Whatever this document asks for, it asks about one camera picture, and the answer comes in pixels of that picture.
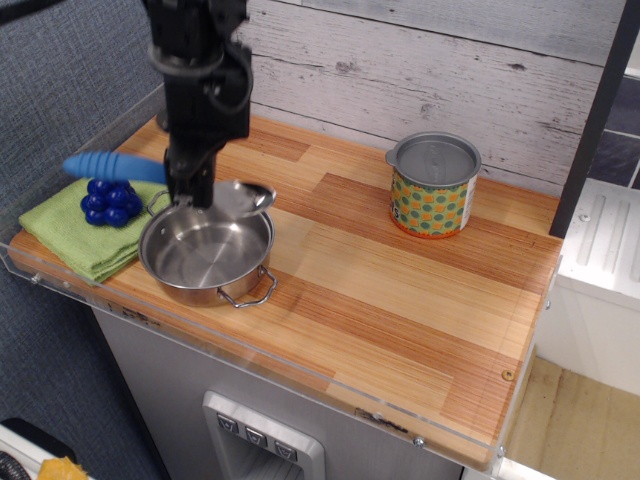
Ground blue handled metal spoon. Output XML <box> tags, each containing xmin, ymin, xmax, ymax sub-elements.
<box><xmin>62</xmin><ymin>152</ymin><xmax>276</xmax><ymax>218</ymax></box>

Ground green folded cloth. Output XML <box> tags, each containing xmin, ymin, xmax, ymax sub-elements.
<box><xmin>19</xmin><ymin>179</ymin><xmax>151</xmax><ymax>282</ymax></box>

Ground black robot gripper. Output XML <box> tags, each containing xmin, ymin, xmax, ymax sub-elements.
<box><xmin>146</xmin><ymin>1</ymin><xmax>252</xmax><ymax>208</ymax></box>

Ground patterned tin can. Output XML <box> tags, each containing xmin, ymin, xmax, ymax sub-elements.
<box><xmin>385</xmin><ymin>132</ymin><xmax>481</xmax><ymax>239</ymax></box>

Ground blue toy grapes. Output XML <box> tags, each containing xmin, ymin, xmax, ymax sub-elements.
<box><xmin>80</xmin><ymin>179</ymin><xmax>143</xmax><ymax>228</ymax></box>

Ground dark vertical post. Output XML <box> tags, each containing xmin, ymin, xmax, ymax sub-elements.
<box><xmin>549</xmin><ymin>0</ymin><xmax>639</xmax><ymax>239</ymax></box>

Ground grey toy fridge cabinet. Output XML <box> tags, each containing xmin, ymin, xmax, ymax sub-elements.
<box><xmin>95</xmin><ymin>309</ymin><xmax>463</xmax><ymax>479</ymax></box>

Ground white toy sink unit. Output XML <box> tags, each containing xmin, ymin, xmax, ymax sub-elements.
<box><xmin>535</xmin><ymin>179</ymin><xmax>639</xmax><ymax>393</ymax></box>

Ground stainless steel pot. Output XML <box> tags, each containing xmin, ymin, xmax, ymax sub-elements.
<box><xmin>138</xmin><ymin>191</ymin><xmax>278</xmax><ymax>309</ymax></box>

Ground black braided hose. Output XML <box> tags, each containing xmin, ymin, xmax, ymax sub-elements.
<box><xmin>0</xmin><ymin>449</ymin><xmax>32</xmax><ymax>480</ymax></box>

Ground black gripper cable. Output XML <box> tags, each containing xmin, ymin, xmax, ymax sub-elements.
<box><xmin>202</xmin><ymin>42</ymin><xmax>254</xmax><ymax>116</ymax></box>

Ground yellow sponge piece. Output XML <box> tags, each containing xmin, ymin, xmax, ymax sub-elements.
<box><xmin>37</xmin><ymin>457</ymin><xmax>90</xmax><ymax>480</ymax></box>

